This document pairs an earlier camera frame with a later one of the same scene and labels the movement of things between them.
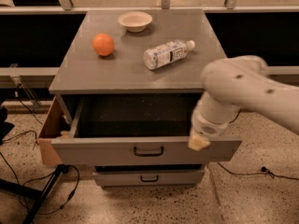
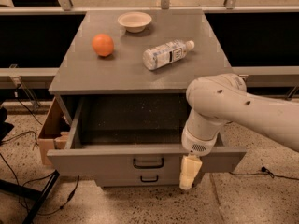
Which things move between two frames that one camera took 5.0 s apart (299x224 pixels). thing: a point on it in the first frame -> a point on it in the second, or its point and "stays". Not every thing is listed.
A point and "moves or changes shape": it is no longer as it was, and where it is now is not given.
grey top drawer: x=117 y=129 moves or changes shape
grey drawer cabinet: x=128 y=82 stays
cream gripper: x=206 y=129 -> x=196 y=144
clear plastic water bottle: x=166 y=53 stays
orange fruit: x=103 y=44 stays
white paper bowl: x=135 y=21 stays
